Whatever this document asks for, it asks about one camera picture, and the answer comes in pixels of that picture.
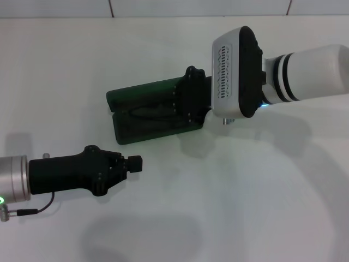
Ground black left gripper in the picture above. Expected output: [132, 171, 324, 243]
[28, 145, 144, 198]

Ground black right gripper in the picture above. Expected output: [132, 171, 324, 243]
[173, 65, 213, 125]

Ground green glasses case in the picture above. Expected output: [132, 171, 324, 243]
[106, 77, 212, 145]

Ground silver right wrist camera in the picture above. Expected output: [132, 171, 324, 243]
[212, 26, 267, 126]

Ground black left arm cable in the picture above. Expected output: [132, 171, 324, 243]
[0, 192, 56, 223]

